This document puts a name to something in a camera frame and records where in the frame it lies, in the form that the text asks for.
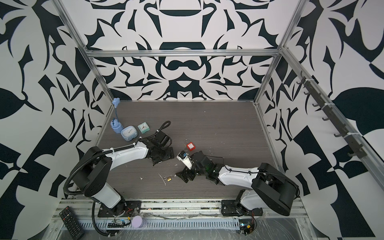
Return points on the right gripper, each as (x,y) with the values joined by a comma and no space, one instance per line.
(182,175)

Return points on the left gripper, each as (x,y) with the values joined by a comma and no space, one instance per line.
(170,155)

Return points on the red padlock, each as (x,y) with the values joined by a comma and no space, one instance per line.
(190,145)

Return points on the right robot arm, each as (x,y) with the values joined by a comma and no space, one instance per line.
(263,186)

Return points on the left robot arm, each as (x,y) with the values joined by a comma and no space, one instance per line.
(89,176)

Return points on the mint green alarm clock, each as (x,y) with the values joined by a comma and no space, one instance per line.
(143,127)

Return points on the light blue alarm clock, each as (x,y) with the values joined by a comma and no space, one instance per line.
(129,133)

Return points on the purple round lid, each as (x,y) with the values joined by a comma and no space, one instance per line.
(138,222)

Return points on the green circuit board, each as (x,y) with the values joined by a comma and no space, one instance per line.
(247,226)

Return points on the black remote control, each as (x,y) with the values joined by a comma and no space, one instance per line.
(72,223)

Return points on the black hook rack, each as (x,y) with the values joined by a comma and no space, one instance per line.
(334,115)

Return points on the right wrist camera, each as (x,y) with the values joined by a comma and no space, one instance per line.
(185,159)

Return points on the white cable duct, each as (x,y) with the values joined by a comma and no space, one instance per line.
(178,224)

